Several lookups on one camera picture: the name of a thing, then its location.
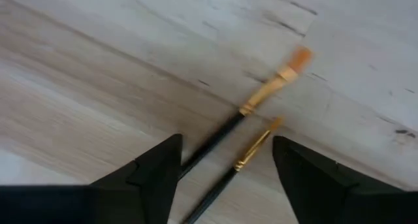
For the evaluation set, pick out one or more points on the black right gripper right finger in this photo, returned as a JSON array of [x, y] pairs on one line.
[[323, 198]]

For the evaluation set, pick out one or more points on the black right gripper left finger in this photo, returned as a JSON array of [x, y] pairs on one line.
[[140, 198]]

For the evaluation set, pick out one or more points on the thin round gold-ferrule paintbrush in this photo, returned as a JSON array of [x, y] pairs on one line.
[[251, 150]]

